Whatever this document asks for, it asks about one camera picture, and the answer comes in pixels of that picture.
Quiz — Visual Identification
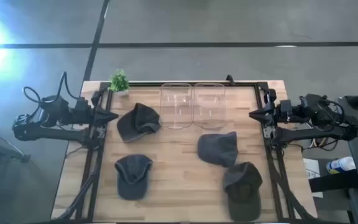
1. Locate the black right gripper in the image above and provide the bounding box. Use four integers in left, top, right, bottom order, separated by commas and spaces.
248, 99, 295, 124

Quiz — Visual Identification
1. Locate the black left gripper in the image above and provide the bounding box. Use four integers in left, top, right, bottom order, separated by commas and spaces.
73, 105, 119, 127

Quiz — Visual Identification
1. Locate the dark navy cap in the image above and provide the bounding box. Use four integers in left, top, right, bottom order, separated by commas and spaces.
196, 131, 239, 168

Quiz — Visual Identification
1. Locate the blue-grey denim cap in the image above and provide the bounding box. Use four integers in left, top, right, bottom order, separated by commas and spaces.
114, 154, 154, 201

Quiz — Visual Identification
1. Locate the dark olive cap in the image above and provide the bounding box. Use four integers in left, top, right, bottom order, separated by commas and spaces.
223, 161, 264, 222

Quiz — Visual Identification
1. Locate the black folded cap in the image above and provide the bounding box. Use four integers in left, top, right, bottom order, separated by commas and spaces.
116, 102, 162, 144

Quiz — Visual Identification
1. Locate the small green potted plant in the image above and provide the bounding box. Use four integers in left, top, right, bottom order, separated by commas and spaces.
109, 68, 131, 96

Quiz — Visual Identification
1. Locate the clear plastic bin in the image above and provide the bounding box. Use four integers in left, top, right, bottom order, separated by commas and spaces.
193, 82, 227, 130
159, 82, 194, 130

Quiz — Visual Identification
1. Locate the white printed paper sheet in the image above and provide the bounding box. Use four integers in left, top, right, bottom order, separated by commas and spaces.
303, 157, 324, 198

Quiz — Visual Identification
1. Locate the white bottle blue yellow label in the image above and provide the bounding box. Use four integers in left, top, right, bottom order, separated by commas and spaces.
326, 156, 357, 175

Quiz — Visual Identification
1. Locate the black metal table frame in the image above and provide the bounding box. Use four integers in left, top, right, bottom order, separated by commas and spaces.
57, 81, 316, 223

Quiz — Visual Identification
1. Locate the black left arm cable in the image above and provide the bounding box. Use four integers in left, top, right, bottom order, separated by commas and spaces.
22, 72, 80, 104

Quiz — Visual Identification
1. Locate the yellow and white cable bundle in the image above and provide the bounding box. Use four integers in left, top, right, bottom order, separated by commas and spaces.
303, 123, 338, 152

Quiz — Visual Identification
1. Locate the black strap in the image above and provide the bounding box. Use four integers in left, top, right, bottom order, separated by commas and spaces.
308, 169, 358, 193

